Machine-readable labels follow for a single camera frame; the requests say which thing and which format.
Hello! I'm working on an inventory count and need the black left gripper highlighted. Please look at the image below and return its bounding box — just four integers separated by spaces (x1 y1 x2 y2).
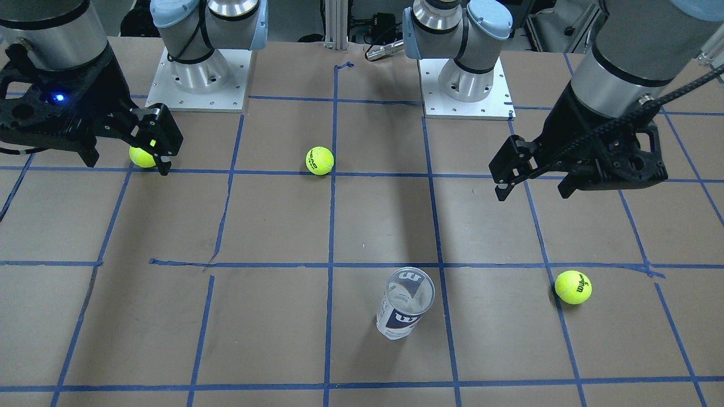
489 85 668 202

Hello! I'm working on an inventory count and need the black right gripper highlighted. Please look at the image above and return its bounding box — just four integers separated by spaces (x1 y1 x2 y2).
1 43 183 176

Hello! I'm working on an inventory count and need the white Wilson tennis ball can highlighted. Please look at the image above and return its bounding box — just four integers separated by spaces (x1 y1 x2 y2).
376 266 436 340

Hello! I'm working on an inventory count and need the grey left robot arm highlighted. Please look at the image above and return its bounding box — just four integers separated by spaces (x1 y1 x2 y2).
364 1 722 201

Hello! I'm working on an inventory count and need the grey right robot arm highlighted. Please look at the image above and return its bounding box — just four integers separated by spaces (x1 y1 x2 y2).
2 1 268 175

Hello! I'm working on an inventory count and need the Wilson tennis ball near front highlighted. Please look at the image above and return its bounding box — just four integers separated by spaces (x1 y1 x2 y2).
554 270 593 305

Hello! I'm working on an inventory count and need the Head tennis ball centre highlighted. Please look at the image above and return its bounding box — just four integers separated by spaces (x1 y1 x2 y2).
305 146 334 176

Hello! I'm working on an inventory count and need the silver metal cylinder tool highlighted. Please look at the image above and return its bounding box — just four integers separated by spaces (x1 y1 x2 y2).
364 40 405 62

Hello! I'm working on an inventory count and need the black box behind table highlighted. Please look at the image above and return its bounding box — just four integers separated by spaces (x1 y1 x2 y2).
370 12 396 44

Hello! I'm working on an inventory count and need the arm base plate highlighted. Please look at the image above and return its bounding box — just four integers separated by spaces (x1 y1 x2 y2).
145 49 254 113
418 58 516 120

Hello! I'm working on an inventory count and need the aluminium extrusion post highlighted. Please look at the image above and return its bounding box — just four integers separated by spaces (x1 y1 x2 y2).
322 0 350 53

